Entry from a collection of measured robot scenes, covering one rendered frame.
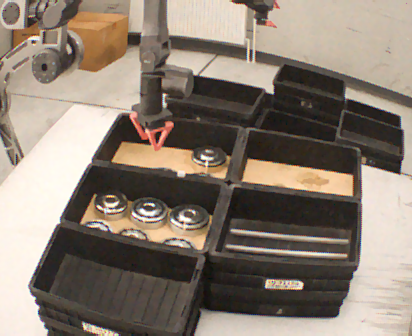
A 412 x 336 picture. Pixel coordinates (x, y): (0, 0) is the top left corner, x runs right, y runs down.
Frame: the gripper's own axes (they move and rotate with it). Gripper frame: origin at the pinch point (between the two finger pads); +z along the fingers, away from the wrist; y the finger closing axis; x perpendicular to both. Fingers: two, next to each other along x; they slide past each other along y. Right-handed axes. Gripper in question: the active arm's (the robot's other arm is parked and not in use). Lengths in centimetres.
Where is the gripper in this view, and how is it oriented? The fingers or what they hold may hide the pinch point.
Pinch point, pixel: (151, 141)
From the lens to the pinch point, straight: 159.8
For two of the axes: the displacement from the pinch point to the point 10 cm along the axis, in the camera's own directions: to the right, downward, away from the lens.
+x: -8.3, 2.9, -4.7
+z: -0.2, 8.3, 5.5
